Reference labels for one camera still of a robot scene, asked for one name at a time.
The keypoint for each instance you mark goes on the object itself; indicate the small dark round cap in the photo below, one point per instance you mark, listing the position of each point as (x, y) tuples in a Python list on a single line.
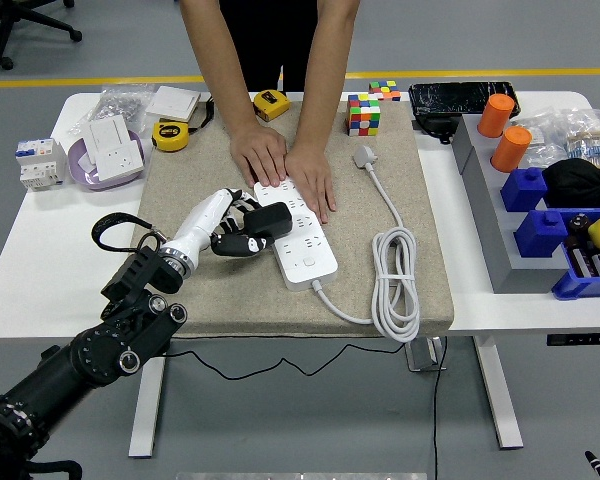
[(578, 223)]

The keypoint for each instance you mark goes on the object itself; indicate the blue block with knob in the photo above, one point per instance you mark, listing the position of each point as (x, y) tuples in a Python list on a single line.
[(522, 190), (540, 237)]

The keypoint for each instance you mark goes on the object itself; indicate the beige fabric mat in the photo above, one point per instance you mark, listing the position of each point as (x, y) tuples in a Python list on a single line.
[(425, 250)]

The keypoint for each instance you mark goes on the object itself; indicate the white table leg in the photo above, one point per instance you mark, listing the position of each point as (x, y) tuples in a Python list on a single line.
[(142, 440), (505, 425)]

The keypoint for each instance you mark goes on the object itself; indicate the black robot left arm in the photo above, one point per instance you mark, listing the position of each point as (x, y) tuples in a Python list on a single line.
[(90, 360)]

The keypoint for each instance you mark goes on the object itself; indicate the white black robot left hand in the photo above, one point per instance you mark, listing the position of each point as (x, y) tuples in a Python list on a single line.
[(205, 220)]

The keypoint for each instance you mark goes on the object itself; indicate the black glossy tray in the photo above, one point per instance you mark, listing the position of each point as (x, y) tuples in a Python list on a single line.
[(455, 97)]

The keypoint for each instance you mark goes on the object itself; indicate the white wall socket panel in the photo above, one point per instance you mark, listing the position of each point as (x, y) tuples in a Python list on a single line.
[(122, 160)]

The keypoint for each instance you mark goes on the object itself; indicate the grey stepped block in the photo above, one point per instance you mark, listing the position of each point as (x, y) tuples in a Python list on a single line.
[(500, 240)]

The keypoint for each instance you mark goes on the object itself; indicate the black cloth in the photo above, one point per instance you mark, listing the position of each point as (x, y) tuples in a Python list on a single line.
[(580, 182)]

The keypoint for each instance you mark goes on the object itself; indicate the white circuit breaker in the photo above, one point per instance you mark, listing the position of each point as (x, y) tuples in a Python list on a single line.
[(40, 162)]

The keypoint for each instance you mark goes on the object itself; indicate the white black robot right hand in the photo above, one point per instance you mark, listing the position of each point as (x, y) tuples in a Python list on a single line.
[(599, 466)]

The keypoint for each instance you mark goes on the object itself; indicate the small black device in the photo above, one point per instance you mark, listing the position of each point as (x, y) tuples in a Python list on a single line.
[(435, 127)]

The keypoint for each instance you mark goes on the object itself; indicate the orange cylinder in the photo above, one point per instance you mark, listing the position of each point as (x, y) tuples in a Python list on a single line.
[(495, 115), (511, 150)]

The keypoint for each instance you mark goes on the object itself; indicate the white power strip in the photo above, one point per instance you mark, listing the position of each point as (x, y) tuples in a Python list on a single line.
[(307, 250)]

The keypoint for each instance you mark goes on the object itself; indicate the large colourful puzzle cube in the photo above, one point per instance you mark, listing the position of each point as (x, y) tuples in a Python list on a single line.
[(363, 115)]

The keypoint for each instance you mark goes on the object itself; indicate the black power adapter plug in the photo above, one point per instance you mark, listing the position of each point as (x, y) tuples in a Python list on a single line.
[(270, 217)]

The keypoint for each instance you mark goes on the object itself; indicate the white flat switch box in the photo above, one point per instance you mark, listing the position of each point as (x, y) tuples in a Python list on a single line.
[(172, 102)]

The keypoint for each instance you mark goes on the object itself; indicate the round yellow tape measure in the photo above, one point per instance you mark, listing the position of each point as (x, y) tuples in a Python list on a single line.
[(170, 136)]

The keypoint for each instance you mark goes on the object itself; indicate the clear bag of resistors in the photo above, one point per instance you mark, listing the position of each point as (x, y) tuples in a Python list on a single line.
[(587, 140)]

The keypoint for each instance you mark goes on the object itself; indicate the clear bag of screws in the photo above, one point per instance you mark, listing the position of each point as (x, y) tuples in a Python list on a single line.
[(120, 102)]

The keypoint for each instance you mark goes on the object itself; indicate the small colourful puzzle cube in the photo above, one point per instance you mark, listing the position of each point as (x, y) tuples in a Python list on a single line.
[(384, 90)]

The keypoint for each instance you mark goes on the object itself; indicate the person's left hand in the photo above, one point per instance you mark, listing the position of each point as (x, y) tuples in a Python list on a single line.
[(314, 175)]

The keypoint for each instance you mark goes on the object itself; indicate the purple bowl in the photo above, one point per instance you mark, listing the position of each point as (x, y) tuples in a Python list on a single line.
[(82, 175)]

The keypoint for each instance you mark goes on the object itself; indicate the metal bracket under table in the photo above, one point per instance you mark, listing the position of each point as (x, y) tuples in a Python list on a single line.
[(422, 355)]

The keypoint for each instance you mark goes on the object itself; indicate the black table control panel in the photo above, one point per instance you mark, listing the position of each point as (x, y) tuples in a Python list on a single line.
[(582, 339)]

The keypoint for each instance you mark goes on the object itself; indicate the blue plastic bin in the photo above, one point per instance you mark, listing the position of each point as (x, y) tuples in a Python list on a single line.
[(585, 287)]

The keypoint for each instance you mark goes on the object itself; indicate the black office chair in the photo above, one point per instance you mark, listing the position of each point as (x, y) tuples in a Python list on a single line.
[(1, 40)]

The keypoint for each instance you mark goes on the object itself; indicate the person's right forearm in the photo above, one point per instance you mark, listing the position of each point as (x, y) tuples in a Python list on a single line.
[(220, 60)]

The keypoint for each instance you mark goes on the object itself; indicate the white wall switch panel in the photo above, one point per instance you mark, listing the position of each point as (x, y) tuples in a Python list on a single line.
[(107, 132)]

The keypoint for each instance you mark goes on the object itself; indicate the person's left forearm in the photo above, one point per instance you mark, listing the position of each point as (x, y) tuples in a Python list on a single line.
[(325, 75)]

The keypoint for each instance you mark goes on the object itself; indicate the person's right hand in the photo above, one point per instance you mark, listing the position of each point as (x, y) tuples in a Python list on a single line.
[(260, 152)]

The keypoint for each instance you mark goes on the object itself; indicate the clear plastic bag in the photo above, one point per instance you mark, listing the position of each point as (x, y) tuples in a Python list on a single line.
[(542, 132)]

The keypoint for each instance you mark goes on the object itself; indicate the square yellow tape measure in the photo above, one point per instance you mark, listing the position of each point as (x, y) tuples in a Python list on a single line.
[(275, 104)]

